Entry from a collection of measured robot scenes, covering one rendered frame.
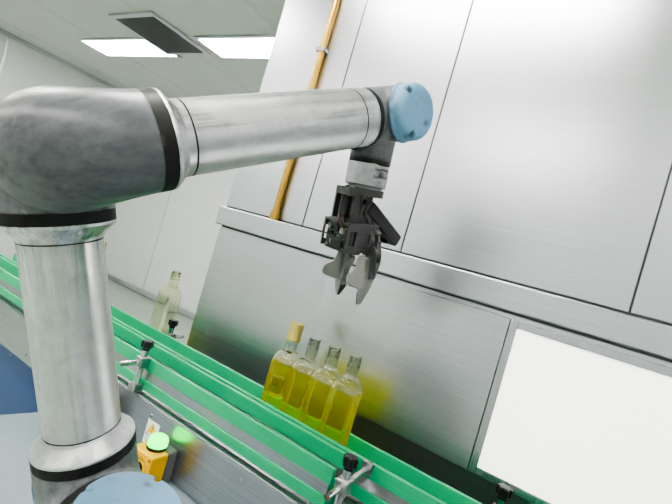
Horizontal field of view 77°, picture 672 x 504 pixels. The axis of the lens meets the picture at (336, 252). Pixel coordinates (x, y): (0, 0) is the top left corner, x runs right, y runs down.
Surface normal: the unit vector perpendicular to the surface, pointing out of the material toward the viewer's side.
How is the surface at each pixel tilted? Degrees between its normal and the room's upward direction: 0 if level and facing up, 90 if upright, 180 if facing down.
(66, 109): 70
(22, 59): 90
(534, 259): 90
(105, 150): 101
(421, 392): 90
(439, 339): 90
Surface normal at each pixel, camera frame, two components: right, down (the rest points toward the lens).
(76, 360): 0.52, 0.18
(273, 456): -0.48, -0.14
